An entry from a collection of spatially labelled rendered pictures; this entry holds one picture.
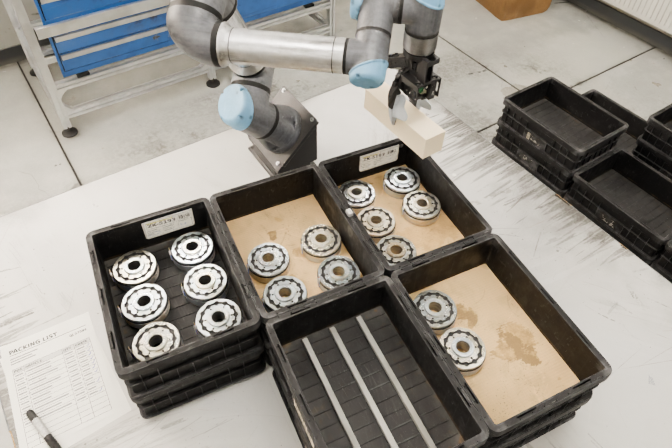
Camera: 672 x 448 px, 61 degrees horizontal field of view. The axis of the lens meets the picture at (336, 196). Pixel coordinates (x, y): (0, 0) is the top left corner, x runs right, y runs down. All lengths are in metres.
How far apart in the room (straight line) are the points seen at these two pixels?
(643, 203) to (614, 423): 1.19
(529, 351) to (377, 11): 0.81
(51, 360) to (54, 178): 1.64
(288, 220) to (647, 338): 0.97
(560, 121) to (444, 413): 1.61
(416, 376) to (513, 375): 0.21
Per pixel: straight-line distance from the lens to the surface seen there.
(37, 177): 3.13
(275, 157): 1.76
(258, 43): 1.22
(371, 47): 1.18
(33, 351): 1.60
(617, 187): 2.54
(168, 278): 1.45
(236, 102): 1.61
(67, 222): 1.84
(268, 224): 1.51
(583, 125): 2.60
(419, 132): 1.36
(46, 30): 2.98
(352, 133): 1.98
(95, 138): 3.24
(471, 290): 1.43
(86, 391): 1.50
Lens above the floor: 1.97
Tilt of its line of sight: 46 degrees down
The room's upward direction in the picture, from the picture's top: 2 degrees clockwise
